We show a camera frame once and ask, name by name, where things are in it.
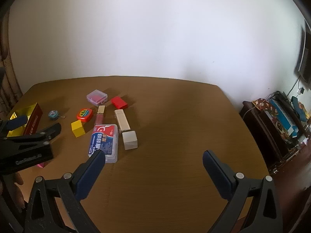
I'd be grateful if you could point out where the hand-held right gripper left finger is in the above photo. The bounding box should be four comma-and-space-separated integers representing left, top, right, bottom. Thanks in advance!
24, 149, 106, 233

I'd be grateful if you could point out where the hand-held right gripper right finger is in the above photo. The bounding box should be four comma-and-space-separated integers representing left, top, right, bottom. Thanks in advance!
202, 150, 283, 233

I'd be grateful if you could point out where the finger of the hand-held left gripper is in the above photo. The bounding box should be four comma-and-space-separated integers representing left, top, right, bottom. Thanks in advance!
0, 115, 29, 136
0, 123, 62, 161

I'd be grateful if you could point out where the red tin box gold inside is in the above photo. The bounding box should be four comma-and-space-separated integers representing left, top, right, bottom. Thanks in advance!
7, 102, 43, 137

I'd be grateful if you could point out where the small blue cartoon tin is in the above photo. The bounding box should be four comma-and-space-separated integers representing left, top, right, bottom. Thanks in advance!
48, 110, 66, 121

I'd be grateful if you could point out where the yellow cube block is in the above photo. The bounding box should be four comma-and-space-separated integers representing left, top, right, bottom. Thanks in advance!
71, 120, 86, 138

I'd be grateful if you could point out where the clear box with blue label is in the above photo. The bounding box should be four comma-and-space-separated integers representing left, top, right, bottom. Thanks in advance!
87, 124, 119, 163

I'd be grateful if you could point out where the clear box with pink insert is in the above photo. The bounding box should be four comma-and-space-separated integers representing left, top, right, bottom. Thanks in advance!
86, 90, 108, 107

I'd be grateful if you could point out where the long beige box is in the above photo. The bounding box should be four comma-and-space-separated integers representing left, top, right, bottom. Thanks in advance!
114, 109, 132, 131

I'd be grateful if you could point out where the red block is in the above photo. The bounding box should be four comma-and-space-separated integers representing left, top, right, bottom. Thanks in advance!
111, 96, 128, 110

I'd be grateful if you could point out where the person's left hand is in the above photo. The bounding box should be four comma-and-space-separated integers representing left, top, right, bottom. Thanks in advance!
0, 171, 26, 211

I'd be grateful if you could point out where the beige patterned curtain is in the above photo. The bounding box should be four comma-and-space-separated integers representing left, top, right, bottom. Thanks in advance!
0, 17, 23, 117

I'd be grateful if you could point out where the dark wooden cabinet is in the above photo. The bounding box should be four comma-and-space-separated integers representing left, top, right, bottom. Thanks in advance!
239, 101, 311, 175

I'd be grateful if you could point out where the red patterned cloth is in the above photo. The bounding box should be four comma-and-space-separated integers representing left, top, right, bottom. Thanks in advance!
251, 98, 271, 112

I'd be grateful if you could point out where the blue cardboard box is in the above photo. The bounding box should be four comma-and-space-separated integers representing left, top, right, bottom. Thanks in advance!
268, 99, 299, 137

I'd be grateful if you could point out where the black wall television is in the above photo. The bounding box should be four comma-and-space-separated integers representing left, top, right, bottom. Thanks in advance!
294, 21, 311, 88

